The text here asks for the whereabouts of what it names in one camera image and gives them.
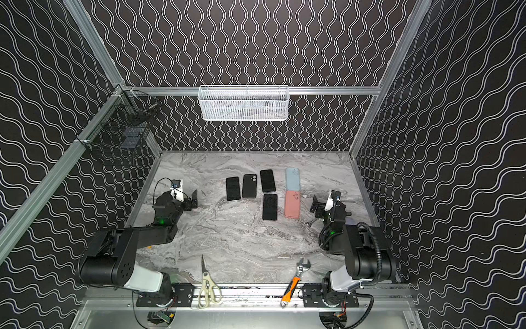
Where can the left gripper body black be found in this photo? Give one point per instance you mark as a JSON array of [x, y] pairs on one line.
[[187, 201]]

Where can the pink phone case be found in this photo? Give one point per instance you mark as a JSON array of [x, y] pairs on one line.
[[292, 205]]

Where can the light blue phone case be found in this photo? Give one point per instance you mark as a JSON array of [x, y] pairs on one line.
[[293, 182]]

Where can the phone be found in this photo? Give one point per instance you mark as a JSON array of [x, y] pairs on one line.
[[270, 207]]

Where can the black smartphone green case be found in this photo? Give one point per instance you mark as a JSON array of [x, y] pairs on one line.
[[267, 181]]

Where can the black phone case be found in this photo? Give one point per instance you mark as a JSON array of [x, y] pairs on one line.
[[249, 186]]

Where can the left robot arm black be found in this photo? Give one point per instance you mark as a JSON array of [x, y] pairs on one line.
[[109, 260]]

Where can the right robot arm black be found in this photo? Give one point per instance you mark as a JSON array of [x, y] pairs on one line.
[[368, 259]]

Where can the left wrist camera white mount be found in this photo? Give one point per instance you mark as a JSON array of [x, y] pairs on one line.
[[177, 190]]

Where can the orange handled adjustable wrench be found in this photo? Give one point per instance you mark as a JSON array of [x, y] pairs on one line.
[[302, 266]]

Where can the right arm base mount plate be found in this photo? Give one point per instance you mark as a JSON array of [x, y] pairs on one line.
[[318, 296]]

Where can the black wire basket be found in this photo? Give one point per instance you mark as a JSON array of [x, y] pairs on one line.
[[122, 136]]

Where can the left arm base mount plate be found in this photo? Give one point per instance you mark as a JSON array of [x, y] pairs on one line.
[[179, 295]]

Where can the beige handled scissors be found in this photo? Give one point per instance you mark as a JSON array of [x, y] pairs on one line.
[[210, 293]]

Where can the white wire mesh basket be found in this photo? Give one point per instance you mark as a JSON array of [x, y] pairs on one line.
[[244, 102]]

